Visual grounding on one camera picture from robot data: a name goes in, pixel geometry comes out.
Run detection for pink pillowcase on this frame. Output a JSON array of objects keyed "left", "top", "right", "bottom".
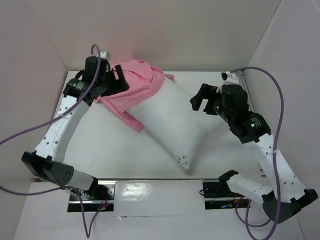
[{"left": 94, "top": 59, "right": 166, "bottom": 133}]

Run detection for white pillow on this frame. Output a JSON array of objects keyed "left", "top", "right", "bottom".
[{"left": 129, "top": 77, "right": 223, "bottom": 170}]

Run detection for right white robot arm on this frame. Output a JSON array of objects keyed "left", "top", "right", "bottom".
[{"left": 190, "top": 83, "right": 319, "bottom": 223}]

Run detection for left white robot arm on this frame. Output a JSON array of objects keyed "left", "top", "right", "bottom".
[{"left": 21, "top": 51, "right": 129, "bottom": 200}]

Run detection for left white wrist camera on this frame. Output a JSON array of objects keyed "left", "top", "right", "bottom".
[{"left": 97, "top": 51, "right": 110, "bottom": 61}]

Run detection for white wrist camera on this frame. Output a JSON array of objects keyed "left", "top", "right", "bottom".
[
  {"left": 97, "top": 51, "right": 110, "bottom": 61},
  {"left": 221, "top": 71, "right": 240, "bottom": 86}
]

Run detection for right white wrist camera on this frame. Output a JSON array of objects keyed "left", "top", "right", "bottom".
[{"left": 221, "top": 71, "right": 240, "bottom": 86}]

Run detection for aluminium frame rail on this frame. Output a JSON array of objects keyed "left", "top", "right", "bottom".
[{"left": 236, "top": 70, "right": 266, "bottom": 178}]

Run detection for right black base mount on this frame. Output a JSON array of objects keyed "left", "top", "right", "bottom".
[{"left": 199, "top": 180, "right": 249, "bottom": 210}]

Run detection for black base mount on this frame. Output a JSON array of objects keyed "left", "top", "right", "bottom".
[
  {"left": 199, "top": 180, "right": 249, "bottom": 210},
  {"left": 67, "top": 180, "right": 116, "bottom": 213}
]

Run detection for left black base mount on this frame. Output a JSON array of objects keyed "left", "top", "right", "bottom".
[{"left": 67, "top": 180, "right": 116, "bottom": 213}]

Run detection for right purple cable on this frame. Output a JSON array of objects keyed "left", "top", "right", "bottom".
[{"left": 231, "top": 66, "right": 286, "bottom": 240}]

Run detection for purple cable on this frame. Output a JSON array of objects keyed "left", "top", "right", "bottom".
[
  {"left": 0, "top": 44, "right": 111, "bottom": 239},
  {"left": 231, "top": 66, "right": 286, "bottom": 240}
]

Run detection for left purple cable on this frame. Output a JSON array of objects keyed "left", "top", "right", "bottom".
[{"left": 0, "top": 44, "right": 111, "bottom": 239}]

